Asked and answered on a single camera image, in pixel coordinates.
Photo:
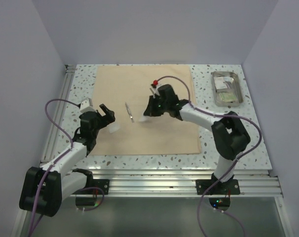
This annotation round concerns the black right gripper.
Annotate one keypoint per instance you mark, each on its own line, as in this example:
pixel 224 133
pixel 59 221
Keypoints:
pixel 150 111

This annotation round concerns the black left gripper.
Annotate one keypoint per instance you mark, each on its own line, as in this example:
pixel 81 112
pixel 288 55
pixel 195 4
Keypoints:
pixel 108 118

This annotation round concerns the white gauze pad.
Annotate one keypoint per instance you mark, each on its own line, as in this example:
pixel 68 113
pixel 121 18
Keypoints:
pixel 113 127
pixel 143 118

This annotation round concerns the small clear packet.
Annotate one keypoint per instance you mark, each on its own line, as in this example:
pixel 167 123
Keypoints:
pixel 220 83

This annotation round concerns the green printed glove packet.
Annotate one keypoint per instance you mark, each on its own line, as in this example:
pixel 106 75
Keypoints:
pixel 228 97

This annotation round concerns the purple printed glove packet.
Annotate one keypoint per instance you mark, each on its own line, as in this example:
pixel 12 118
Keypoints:
pixel 230 82

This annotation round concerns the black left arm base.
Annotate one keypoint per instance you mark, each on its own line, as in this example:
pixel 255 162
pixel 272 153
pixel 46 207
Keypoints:
pixel 97 188

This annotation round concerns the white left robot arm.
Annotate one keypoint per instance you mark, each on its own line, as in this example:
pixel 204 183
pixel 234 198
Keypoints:
pixel 46 187

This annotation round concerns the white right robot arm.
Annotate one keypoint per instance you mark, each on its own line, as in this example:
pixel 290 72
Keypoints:
pixel 230 135

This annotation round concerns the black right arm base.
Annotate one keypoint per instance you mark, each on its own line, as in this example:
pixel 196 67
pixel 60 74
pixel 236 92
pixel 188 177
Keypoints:
pixel 223 191

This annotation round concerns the straight steel tweezers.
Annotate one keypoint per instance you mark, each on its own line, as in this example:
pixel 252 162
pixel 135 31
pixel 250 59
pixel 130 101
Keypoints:
pixel 129 112

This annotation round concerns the stainless steel tray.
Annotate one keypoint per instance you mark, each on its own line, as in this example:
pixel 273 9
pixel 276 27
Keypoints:
pixel 237 91

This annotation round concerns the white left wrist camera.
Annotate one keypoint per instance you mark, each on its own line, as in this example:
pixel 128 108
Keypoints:
pixel 86 106

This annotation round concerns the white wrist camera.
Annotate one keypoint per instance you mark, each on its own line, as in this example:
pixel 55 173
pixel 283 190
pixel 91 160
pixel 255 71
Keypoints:
pixel 86 106
pixel 155 85

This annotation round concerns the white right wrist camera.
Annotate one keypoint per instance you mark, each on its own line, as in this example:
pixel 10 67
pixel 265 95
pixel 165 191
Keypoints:
pixel 155 85

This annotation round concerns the aluminium extrusion frame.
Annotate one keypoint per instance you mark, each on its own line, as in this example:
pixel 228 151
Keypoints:
pixel 155 195

